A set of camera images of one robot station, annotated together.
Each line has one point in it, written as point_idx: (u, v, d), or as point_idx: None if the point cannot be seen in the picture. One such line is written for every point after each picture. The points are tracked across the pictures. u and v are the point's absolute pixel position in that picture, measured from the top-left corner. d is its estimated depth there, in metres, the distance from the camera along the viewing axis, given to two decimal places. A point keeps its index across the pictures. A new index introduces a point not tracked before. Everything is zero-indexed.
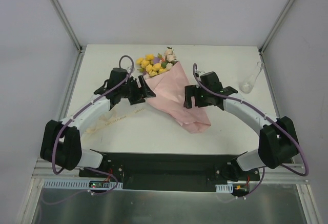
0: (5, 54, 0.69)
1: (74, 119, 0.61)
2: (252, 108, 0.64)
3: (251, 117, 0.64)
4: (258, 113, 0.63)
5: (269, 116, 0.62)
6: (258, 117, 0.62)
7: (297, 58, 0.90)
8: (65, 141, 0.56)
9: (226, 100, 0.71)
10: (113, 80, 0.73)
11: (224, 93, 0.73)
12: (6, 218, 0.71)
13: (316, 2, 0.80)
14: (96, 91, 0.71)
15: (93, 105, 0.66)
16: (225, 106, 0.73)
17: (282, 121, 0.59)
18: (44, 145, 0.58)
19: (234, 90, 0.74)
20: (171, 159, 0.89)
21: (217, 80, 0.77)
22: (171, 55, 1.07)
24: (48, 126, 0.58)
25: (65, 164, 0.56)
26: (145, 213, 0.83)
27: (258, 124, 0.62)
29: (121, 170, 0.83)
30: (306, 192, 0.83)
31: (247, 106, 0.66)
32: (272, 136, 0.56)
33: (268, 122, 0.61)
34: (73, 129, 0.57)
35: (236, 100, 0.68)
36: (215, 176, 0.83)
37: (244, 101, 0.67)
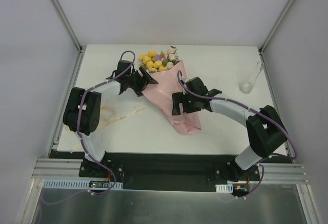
0: (5, 54, 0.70)
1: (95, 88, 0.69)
2: (237, 104, 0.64)
3: (237, 113, 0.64)
4: (241, 106, 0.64)
5: (253, 107, 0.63)
6: (242, 111, 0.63)
7: (297, 58, 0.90)
8: (89, 102, 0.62)
9: (211, 101, 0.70)
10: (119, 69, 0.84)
11: (209, 95, 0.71)
12: (6, 217, 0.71)
13: (316, 2, 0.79)
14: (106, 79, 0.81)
15: (108, 82, 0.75)
16: (212, 108, 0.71)
17: (265, 110, 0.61)
18: (68, 109, 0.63)
19: (218, 91, 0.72)
20: (171, 159, 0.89)
21: (202, 84, 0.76)
22: (173, 54, 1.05)
24: (73, 92, 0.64)
25: (87, 123, 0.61)
26: (145, 213, 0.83)
27: (244, 118, 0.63)
29: (121, 170, 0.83)
30: (306, 192, 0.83)
31: (231, 103, 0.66)
32: (258, 125, 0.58)
33: (252, 113, 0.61)
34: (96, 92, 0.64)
35: (220, 99, 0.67)
36: (215, 176, 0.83)
37: (228, 99, 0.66)
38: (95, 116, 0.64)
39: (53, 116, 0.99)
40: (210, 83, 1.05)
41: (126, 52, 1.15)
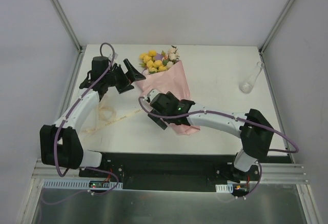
0: (5, 54, 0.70)
1: (67, 119, 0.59)
2: (222, 115, 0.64)
3: (222, 124, 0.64)
4: (227, 117, 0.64)
5: (239, 115, 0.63)
6: (229, 122, 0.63)
7: (297, 58, 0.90)
8: (65, 143, 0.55)
9: (189, 117, 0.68)
10: (96, 71, 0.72)
11: (182, 110, 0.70)
12: (6, 218, 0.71)
13: (316, 2, 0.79)
14: (81, 85, 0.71)
15: (82, 101, 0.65)
16: (191, 122, 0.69)
17: (250, 115, 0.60)
18: (44, 151, 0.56)
19: (190, 102, 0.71)
20: (171, 159, 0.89)
21: (168, 99, 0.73)
22: (173, 53, 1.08)
24: (43, 131, 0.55)
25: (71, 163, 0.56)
26: (145, 213, 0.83)
27: (234, 128, 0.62)
29: (121, 170, 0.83)
30: (306, 192, 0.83)
31: (212, 114, 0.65)
32: (251, 134, 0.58)
33: (242, 122, 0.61)
34: (68, 129, 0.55)
35: (199, 112, 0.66)
36: (215, 176, 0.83)
37: (207, 111, 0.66)
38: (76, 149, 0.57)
39: (53, 116, 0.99)
40: (210, 83, 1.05)
41: (125, 53, 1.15)
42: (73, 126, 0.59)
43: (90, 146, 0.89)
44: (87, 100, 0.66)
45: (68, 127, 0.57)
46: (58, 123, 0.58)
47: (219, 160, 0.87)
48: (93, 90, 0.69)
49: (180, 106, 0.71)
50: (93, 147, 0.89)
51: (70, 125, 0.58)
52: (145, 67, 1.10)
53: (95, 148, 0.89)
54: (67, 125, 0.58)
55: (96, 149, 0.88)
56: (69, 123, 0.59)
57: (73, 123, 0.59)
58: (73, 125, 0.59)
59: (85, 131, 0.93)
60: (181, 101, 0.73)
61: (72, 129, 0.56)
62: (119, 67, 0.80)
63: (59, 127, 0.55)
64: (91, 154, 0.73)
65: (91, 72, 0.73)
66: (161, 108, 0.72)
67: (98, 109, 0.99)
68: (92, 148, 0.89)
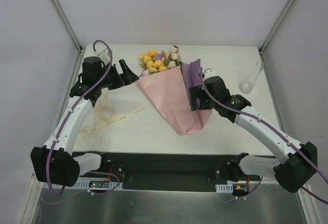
0: (5, 54, 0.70)
1: (58, 140, 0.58)
2: (275, 132, 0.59)
3: (271, 142, 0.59)
4: (280, 137, 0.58)
5: (293, 142, 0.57)
6: (280, 143, 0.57)
7: (298, 58, 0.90)
8: (57, 166, 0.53)
9: (240, 115, 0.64)
10: (86, 74, 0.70)
11: (236, 105, 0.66)
12: (6, 218, 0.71)
13: (316, 2, 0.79)
14: (72, 93, 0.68)
15: (73, 113, 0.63)
16: (238, 122, 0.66)
17: (305, 148, 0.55)
18: (39, 172, 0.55)
19: (246, 101, 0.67)
20: (171, 159, 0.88)
21: (224, 88, 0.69)
22: (175, 53, 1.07)
24: (34, 155, 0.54)
25: (66, 182, 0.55)
26: (145, 213, 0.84)
27: (281, 151, 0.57)
29: (121, 170, 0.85)
30: (306, 192, 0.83)
31: (265, 125, 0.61)
32: (298, 166, 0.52)
33: (292, 149, 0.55)
34: (60, 152, 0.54)
35: (252, 117, 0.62)
36: (215, 176, 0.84)
37: (261, 119, 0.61)
38: (72, 167, 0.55)
39: (53, 116, 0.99)
40: None
41: (126, 53, 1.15)
42: (65, 146, 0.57)
43: (89, 147, 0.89)
44: (79, 111, 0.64)
45: (59, 151, 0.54)
46: (49, 145, 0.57)
47: (220, 159, 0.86)
48: (84, 99, 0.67)
49: (234, 101, 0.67)
50: (93, 147, 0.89)
51: (61, 146, 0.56)
52: (145, 67, 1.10)
53: (94, 148, 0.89)
54: (58, 145, 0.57)
55: (95, 150, 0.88)
56: (61, 144, 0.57)
57: (64, 144, 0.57)
58: (64, 145, 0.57)
59: (85, 131, 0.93)
60: (238, 96, 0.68)
61: (63, 152, 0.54)
62: (113, 66, 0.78)
63: (50, 150, 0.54)
64: (89, 158, 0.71)
65: (82, 74, 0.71)
66: (213, 93, 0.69)
67: (98, 109, 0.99)
68: (91, 148, 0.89)
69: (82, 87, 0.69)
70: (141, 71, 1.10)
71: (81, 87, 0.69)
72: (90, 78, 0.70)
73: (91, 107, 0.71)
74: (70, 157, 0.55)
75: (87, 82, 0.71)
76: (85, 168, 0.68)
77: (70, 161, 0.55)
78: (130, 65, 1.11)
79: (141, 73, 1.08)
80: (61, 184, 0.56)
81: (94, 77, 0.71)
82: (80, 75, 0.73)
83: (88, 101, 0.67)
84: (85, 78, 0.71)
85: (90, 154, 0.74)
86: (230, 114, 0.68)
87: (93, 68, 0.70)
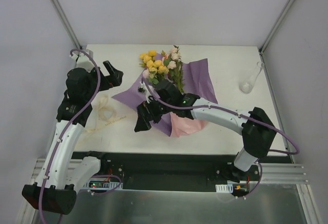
0: (6, 54, 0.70)
1: (48, 176, 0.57)
2: (225, 110, 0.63)
3: (226, 120, 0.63)
4: (230, 113, 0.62)
5: (242, 112, 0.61)
6: (232, 118, 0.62)
7: (298, 58, 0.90)
8: (50, 203, 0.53)
9: (193, 110, 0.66)
10: (73, 93, 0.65)
11: (187, 102, 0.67)
12: (6, 218, 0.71)
13: (316, 2, 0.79)
14: (59, 116, 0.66)
15: (61, 143, 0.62)
16: (195, 117, 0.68)
17: (254, 114, 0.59)
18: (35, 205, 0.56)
19: (196, 96, 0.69)
20: (171, 158, 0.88)
21: (175, 88, 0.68)
22: (175, 53, 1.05)
24: (26, 194, 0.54)
25: (62, 210, 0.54)
26: (145, 213, 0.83)
27: (236, 125, 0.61)
29: (121, 170, 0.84)
30: (306, 192, 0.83)
31: (216, 109, 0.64)
32: (253, 132, 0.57)
33: (244, 119, 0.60)
34: (51, 191, 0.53)
35: (203, 106, 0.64)
36: (215, 176, 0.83)
37: (212, 105, 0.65)
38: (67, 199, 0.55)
39: (53, 116, 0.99)
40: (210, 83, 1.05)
41: (125, 53, 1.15)
42: (56, 183, 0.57)
43: (89, 147, 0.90)
44: (67, 139, 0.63)
45: (49, 190, 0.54)
46: (40, 182, 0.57)
47: (219, 160, 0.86)
48: (73, 124, 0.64)
49: (186, 99, 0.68)
50: (93, 147, 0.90)
51: (52, 183, 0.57)
52: (145, 67, 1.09)
53: (95, 148, 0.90)
54: (49, 182, 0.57)
55: (96, 150, 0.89)
56: (52, 181, 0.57)
57: (55, 180, 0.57)
58: (55, 182, 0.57)
59: (85, 131, 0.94)
60: (188, 94, 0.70)
61: (54, 190, 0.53)
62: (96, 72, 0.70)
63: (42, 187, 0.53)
64: (86, 170, 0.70)
65: (68, 92, 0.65)
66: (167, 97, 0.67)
67: (98, 109, 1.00)
68: (92, 147, 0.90)
69: (70, 108, 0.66)
70: (141, 71, 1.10)
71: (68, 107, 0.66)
72: (76, 95, 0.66)
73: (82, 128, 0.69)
74: (63, 191, 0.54)
75: (74, 99, 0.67)
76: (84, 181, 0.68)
77: (63, 195, 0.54)
78: (130, 65, 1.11)
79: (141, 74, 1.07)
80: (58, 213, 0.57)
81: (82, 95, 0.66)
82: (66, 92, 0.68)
83: (78, 125, 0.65)
84: (72, 96, 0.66)
85: (85, 163, 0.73)
86: (187, 112, 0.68)
87: (78, 86, 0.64)
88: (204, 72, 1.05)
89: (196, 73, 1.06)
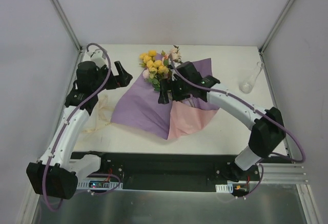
0: (6, 54, 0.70)
1: (54, 155, 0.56)
2: (242, 103, 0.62)
3: (239, 112, 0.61)
4: (246, 106, 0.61)
5: (258, 108, 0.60)
6: (247, 111, 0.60)
7: (298, 58, 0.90)
8: (54, 181, 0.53)
9: (209, 93, 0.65)
10: (82, 83, 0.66)
11: (205, 84, 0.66)
12: (6, 218, 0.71)
13: (316, 2, 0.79)
14: (66, 102, 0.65)
15: (68, 125, 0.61)
16: (209, 100, 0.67)
17: (270, 112, 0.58)
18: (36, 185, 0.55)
19: (216, 80, 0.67)
20: (171, 159, 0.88)
21: (195, 69, 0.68)
22: (175, 53, 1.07)
24: (30, 170, 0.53)
25: (64, 196, 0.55)
26: (145, 213, 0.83)
27: (249, 119, 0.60)
29: (121, 170, 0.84)
30: (305, 192, 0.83)
31: (232, 98, 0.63)
32: (264, 130, 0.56)
33: (259, 115, 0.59)
34: (56, 168, 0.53)
35: (220, 92, 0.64)
36: (215, 176, 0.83)
37: (230, 94, 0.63)
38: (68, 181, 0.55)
39: (53, 116, 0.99)
40: None
41: (125, 53, 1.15)
42: (61, 162, 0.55)
43: (90, 147, 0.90)
44: (75, 122, 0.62)
45: (54, 167, 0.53)
46: (45, 161, 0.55)
47: (220, 160, 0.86)
48: (81, 109, 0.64)
49: (205, 81, 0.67)
50: (93, 146, 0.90)
51: (57, 162, 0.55)
52: (145, 67, 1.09)
53: (94, 148, 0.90)
54: (54, 161, 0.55)
55: (95, 150, 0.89)
56: (57, 160, 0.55)
57: (60, 159, 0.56)
58: (60, 161, 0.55)
59: (85, 131, 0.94)
60: (207, 77, 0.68)
61: (59, 167, 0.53)
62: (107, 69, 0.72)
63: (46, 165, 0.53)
64: (89, 162, 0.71)
65: (77, 82, 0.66)
66: (186, 76, 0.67)
67: (98, 109, 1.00)
68: (92, 147, 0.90)
69: (78, 96, 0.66)
70: (141, 71, 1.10)
71: (77, 95, 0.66)
72: (85, 85, 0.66)
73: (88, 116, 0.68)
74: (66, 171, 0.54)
75: (82, 89, 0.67)
76: (84, 174, 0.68)
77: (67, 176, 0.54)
78: (130, 65, 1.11)
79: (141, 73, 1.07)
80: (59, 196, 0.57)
81: (90, 84, 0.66)
82: (75, 82, 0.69)
83: (85, 110, 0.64)
84: (81, 86, 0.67)
85: (89, 157, 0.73)
86: (202, 94, 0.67)
87: (88, 76, 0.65)
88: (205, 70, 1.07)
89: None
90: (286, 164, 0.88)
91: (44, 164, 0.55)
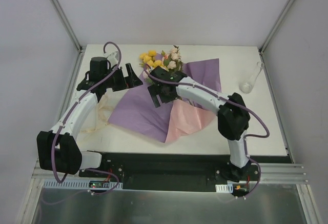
0: (6, 54, 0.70)
1: (64, 125, 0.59)
2: (207, 92, 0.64)
3: (205, 100, 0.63)
4: (211, 95, 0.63)
5: (222, 95, 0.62)
6: (212, 99, 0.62)
7: (298, 58, 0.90)
8: (62, 150, 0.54)
9: (178, 87, 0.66)
10: (94, 72, 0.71)
11: (174, 79, 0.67)
12: (6, 218, 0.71)
13: (316, 2, 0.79)
14: (79, 87, 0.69)
15: (79, 104, 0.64)
16: (178, 92, 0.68)
17: (232, 97, 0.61)
18: (43, 157, 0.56)
19: (183, 74, 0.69)
20: (172, 158, 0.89)
21: (164, 70, 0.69)
22: (175, 53, 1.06)
24: (39, 139, 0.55)
25: (69, 168, 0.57)
26: (145, 213, 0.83)
27: (214, 106, 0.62)
29: (121, 170, 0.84)
30: (305, 192, 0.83)
31: (199, 88, 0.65)
32: (228, 114, 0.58)
33: (222, 101, 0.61)
34: (66, 136, 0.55)
35: (187, 85, 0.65)
36: (215, 176, 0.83)
37: (196, 85, 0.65)
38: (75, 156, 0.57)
39: (53, 116, 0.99)
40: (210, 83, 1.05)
41: (125, 53, 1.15)
42: (70, 131, 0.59)
43: (90, 147, 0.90)
44: (85, 103, 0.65)
45: (65, 134, 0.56)
46: (56, 130, 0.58)
47: (219, 160, 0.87)
48: (91, 93, 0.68)
49: (173, 76, 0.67)
50: (93, 147, 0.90)
51: (66, 131, 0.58)
52: (145, 67, 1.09)
53: (94, 148, 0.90)
54: (64, 130, 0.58)
55: (95, 150, 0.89)
56: (66, 129, 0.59)
57: (70, 129, 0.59)
58: (69, 130, 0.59)
59: (85, 131, 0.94)
60: (176, 72, 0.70)
61: (68, 136, 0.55)
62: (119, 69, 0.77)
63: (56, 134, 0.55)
64: (90, 154, 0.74)
65: (89, 72, 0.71)
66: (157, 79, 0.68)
67: (98, 109, 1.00)
68: (91, 147, 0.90)
69: (89, 83, 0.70)
70: (141, 71, 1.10)
71: (88, 82, 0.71)
72: (96, 75, 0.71)
73: (97, 102, 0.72)
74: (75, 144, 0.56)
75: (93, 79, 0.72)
76: (84, 164, 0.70)
77: (75, 149, 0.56)
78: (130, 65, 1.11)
79: (141, 73, 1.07)
80: (63, 171, 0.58)
81: (102, 74, 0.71)
82: (86, 72, 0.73)
83: (95, 95, 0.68)
84: (93, 77, 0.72)
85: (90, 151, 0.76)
86: (172, 88, 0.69)
87: (100, 66, 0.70)
88: (210, 69, 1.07)
89: (199, 73, 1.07)
90: (286, 165, 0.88)
91: (54, 132, 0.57)
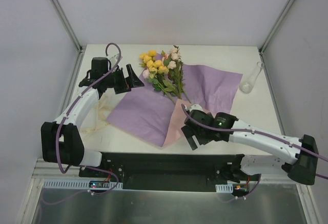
0: (6, 54, 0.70)
1: (68, 116, 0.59)
2: (272, 137, 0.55)
3: (273, 148, 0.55)
4: (280, 141, 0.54)
5: (292, 140, 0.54)
6: (283, 147, 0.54)
7: (298, 58, 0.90)
8: (66, 141, 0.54)
9: (232, 134, 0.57)
10: (95, 70, 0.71)
11: (223, 125, 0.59)
12: (6, 218, 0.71)
13: (316, 2, 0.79)
14: (80, 83, 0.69)
15: (82, 98, 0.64)
16: (233, 140, 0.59)
17: (305, 142, 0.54)
18: (45, 150, 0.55)
19: (232, 116, 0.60)
20: (171, 159, 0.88)
21: (204, 114, 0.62)
22: (175, 53, 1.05)
24: (43, 130, 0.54)
25: (73, 160, 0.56)
26: (145, 214, 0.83)
27: (288, 156, 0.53)
29: (121, 170, 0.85)
30: (305, 192, 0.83)
31: (262, 135, 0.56)
32: (308, 164, 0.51)
33: (296, 148, 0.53)
34: (70, 126, 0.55)
35: (246, 131, 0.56)
36: (215, 175, 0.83)
37: (256, 131, 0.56)
38: (77, 146, 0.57)
39: (53, 116, 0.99)
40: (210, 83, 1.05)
41: (125, 53, 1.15)
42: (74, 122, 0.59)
43: (90, 147, 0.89)
44: (87, 97, 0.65)
45: (69, 124, 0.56)
46: (59, 121, 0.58)
47: (220, 160, 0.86)
48: (93, 88, 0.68)
49: (221, 121, 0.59)
50: (93, 146, 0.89)
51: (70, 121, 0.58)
52: (145, 67, 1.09)
53: (95, 148, 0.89)
54: (67, 121, 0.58)
55: (95, 149, 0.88)
56: (70, 120, 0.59)
57: (74, 120, 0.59)
58: (73, 121, 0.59)
59: (85, 131, 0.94)
60: (221, 115, 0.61)
61: (72, 126, 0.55)
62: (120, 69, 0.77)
63: (60, 124, 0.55)
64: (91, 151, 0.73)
65: (91, 71, 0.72)
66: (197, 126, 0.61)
67: (98, 109, 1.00)
68: (92, 147, 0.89)
69: (90, 80, 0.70)
70: (141, 71, 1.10)
71: (89, 80, 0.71)
72: (97, 74, 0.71)
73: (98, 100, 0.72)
74: (78, 135, 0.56)
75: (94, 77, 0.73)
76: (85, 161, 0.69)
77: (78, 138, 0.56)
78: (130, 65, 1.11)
79: (142, 73, 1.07)
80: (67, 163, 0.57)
81: (102, 72, 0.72)
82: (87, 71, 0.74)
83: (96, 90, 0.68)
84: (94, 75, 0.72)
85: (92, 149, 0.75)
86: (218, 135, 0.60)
87: (102, 64, 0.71)
88: (227, 79, 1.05)
89: (213, 77, 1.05)
90: None
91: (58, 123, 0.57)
